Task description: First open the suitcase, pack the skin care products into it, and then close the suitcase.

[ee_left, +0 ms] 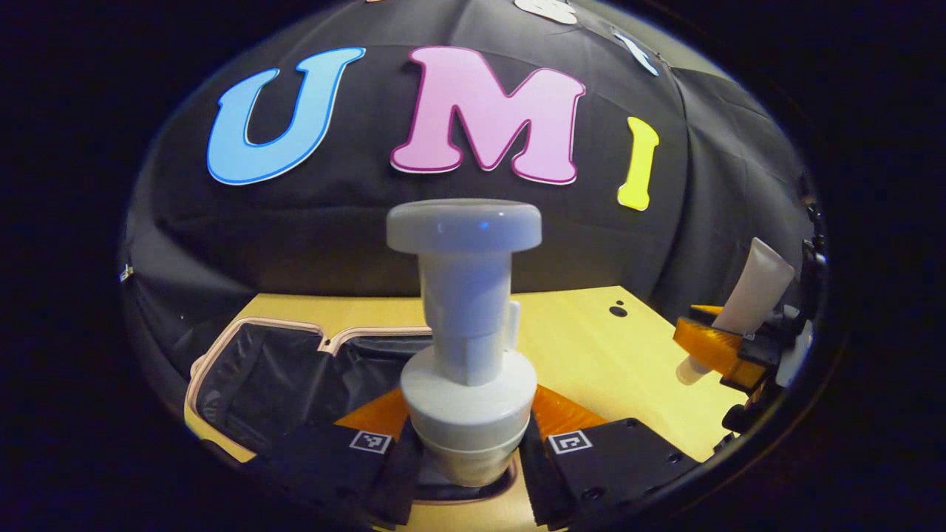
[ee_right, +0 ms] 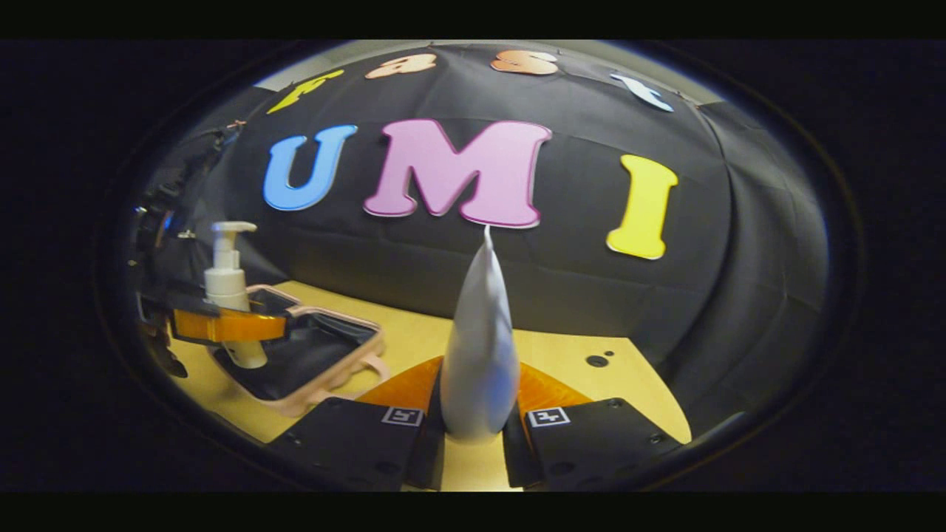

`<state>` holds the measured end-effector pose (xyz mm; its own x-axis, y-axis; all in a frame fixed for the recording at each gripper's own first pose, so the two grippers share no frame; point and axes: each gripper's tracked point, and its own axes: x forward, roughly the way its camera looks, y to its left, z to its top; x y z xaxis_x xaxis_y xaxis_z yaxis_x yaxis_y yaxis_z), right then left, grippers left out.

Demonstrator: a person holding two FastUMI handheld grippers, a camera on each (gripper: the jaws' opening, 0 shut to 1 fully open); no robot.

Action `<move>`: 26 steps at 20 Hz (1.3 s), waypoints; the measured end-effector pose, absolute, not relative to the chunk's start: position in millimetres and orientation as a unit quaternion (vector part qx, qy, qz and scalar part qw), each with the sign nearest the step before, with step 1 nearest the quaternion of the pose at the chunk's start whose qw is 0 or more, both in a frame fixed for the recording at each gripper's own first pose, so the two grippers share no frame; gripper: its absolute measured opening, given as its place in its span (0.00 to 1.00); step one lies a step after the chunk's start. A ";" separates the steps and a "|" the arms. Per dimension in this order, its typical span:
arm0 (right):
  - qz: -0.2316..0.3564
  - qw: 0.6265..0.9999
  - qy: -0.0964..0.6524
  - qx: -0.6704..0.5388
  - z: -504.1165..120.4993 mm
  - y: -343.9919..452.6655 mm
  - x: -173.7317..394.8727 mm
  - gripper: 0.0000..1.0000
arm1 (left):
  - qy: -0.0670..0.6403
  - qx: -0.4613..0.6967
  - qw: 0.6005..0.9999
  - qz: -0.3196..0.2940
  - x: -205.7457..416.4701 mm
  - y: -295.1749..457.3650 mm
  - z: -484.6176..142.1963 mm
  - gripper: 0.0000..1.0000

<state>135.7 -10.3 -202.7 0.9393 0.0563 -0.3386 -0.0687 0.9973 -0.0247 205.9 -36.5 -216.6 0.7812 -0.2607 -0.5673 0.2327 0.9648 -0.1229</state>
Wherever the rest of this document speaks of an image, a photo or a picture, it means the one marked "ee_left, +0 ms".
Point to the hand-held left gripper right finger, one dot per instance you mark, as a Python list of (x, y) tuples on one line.
[(613, 462)]

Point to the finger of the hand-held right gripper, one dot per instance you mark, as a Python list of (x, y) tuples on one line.
[(713, 347), (708, 309)]

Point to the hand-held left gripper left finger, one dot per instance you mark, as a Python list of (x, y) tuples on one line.
[(318, 462)]

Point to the white squeeze tube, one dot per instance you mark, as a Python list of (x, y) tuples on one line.
[(754, 288)]

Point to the pink suitcase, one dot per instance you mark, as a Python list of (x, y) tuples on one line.
[(281, 369)]

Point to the white pump bottle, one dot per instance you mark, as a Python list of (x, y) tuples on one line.
[(465, 310)]

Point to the black backdrop cloth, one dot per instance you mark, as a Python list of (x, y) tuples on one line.
[(332, 222)]

